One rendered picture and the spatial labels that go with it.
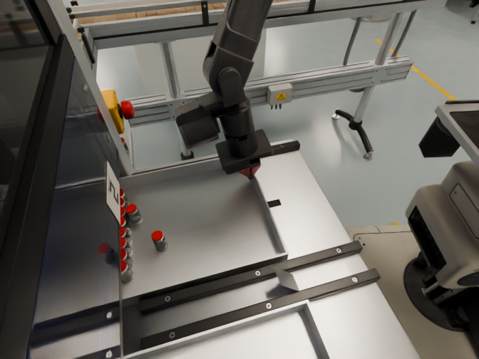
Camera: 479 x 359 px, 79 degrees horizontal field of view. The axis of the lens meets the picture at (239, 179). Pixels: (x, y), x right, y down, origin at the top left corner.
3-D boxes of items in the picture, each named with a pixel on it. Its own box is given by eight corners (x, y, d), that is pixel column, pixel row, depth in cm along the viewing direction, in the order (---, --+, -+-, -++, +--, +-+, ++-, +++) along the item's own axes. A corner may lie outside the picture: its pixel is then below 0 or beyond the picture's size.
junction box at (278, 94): (269, 106, 153) (271, 91, 146) (266, 100, 156) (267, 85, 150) (290, 102, 155) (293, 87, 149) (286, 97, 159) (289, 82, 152)
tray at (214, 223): (91, 316, 47) (83, 310, 45) (96, 194, 63) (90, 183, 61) (286, 262, 53) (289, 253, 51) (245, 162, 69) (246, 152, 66)
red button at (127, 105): (118, 125, 63) (112, 110, 60) (118, 113, 66) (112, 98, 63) (136, 121, 64) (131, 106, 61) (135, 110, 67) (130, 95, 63)
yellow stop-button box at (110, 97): (90, 140, 63) (75, 113, 57) (91, 120, 67) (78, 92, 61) (126, 134, 64) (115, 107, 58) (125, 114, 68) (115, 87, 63)
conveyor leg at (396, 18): (351, 133, 196) (399, 10, 137) (344, 125, 202) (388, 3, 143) (363, 130, 198) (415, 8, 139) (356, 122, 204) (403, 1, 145)
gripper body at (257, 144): (217, 149, 60) (207, 123, 54) (263, 134, 60) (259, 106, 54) (224, 173, 56) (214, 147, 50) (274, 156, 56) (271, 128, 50)
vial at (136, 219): (132, 226, 58) (125, 214, 54) (131, 217, 59) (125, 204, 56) (143, 224, 58) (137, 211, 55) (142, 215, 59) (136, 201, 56)
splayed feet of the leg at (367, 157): (364, 162, 190) (372, 146, 179) (328, 115, 220) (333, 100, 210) (375, 159, 191) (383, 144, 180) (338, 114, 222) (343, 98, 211)
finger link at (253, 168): (226, 173, 66) (216, 144, 59) (255, 163, 66) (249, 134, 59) (233, 196, 62) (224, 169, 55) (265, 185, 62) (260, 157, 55)
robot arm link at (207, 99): (238, 65, 41) (225, 53, 48) (161, 92, 40) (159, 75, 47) (256, 137, 48) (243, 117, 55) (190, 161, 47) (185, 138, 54)
